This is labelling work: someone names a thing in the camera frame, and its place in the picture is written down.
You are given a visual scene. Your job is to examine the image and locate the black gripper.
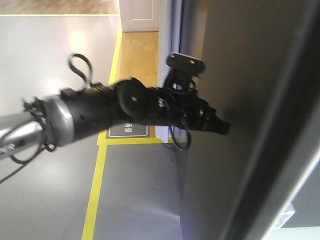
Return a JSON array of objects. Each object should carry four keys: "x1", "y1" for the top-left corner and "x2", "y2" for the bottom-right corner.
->
[{"x1": 159, "y1": 87, "x2": 231, "y2": 136}]

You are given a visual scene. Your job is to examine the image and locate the fridge door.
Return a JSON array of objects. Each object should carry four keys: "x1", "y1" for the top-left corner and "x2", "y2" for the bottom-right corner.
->
[{"x1": 180, "y1": 0, "x2": 320, "y2": 240}]

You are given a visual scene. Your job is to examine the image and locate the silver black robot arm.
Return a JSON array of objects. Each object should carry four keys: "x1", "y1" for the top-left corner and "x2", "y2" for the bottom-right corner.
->
[{"x1": 0, "y1": 78, "x2": 230, "y2": 158}]

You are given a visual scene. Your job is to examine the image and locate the floor sign label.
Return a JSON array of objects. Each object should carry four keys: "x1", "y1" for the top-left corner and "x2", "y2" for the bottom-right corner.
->
[{"x1": 107, "y1": 122, "x2": 149, "y2": 139}]

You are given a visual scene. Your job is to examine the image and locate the yellow floor tape line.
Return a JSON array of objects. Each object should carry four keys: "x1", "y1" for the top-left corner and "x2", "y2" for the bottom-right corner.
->
[{"x1": 82, "y1": 24, "x2": 181, "y2": 240}]

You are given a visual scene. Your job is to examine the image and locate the black cable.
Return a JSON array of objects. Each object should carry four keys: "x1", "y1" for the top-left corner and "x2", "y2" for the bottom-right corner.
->
[{"x1": 67, "y1": 52, "x2": 94, "y2": 89}]

